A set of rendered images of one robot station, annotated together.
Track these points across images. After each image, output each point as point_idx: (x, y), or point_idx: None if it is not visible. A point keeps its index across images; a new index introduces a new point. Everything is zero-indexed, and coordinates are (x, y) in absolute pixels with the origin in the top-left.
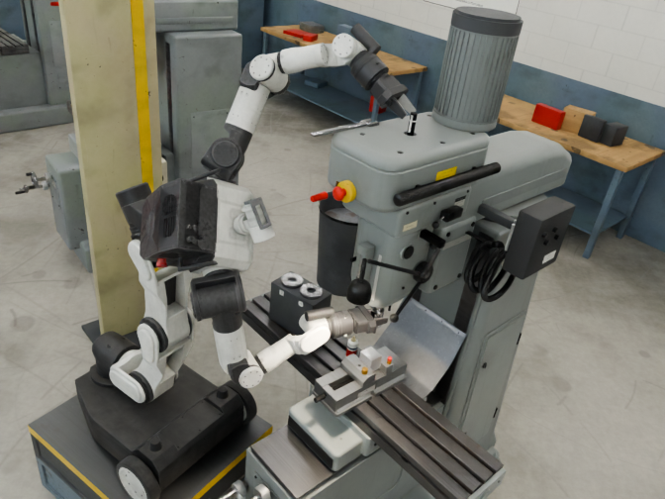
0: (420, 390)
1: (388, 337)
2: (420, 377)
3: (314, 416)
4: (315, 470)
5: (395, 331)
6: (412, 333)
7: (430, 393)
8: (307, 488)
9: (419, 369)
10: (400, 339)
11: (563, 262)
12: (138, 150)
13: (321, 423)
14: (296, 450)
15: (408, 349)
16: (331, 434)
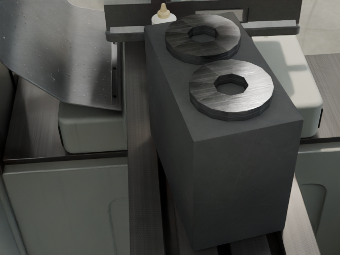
0: (88, 16)
1: (36, 72)
2: (68, 20)
3: (285, 75)
4: (310, 68)
5: (17, 57)
6: (7, 20)
7: (24, 86)
8: (335, 55)
9: (57, 20)
10: (27, 48)
11: None
12: None
13: (281, 63)
14: (324, 97)
15: (37, 34)
16: (277, 46)
